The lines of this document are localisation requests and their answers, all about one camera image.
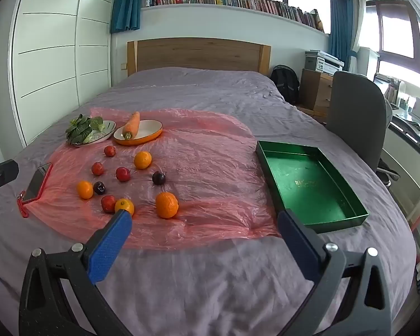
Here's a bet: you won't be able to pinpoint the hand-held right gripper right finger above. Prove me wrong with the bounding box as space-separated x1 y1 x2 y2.
277 209 393 336

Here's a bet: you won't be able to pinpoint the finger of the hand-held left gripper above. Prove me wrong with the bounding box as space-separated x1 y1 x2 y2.
0 160 20 201

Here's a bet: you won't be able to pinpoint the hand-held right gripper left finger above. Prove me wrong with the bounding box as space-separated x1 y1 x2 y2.
18 210 134 336

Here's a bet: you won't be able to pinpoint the red apple bottom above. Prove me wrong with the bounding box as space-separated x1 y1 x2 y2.
101 195 117 214

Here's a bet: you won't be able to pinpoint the orange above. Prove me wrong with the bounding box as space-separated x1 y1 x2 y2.
134 151 152 170
155 192 179 219
77 181 94 200
114 199 135 217

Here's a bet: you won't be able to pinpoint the green rectangular tray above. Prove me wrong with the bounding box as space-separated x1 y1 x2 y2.
255 141 369 234

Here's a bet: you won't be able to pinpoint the smartphone in red case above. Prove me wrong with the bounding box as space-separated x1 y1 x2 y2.
22 163 53 204

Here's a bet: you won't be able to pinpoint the green bok choy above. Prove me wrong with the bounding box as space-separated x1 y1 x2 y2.
65 114 105 145

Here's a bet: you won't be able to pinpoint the white wardrobe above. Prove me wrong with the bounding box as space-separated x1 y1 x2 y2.
10 0 121 148

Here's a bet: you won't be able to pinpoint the silver patterned plate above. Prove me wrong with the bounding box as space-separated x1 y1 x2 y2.
70 120 117 147

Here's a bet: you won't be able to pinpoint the carrot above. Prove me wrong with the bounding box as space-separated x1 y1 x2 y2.
122 111 141 141

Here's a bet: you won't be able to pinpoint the orange rimmed white plate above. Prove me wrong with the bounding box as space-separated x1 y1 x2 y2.
113 119 164 146

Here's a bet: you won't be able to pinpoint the pink plastic sheet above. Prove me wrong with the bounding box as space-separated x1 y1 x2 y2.
44 108 281 251

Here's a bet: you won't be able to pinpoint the grey office chair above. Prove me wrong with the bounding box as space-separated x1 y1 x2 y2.
326 71 400 186

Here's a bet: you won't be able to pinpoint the wooden drawer cabinet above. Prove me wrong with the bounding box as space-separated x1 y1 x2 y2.
298 68 334 118

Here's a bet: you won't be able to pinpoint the cluttered desk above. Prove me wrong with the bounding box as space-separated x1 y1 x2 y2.
381 77 420 218

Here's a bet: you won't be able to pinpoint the black backpack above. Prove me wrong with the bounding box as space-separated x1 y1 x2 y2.
270 65 300 105

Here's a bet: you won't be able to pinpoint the white printer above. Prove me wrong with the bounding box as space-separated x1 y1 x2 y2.
304 50 345 73

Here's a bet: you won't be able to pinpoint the teal curtain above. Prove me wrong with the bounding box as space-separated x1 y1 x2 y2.
110 0 144 34
327 0 366 74

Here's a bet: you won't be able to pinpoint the wooden headboard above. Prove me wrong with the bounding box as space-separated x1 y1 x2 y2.
127 38 272 77

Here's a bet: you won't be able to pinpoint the red braided lanyard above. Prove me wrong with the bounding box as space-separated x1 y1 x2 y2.
17 191 29 218

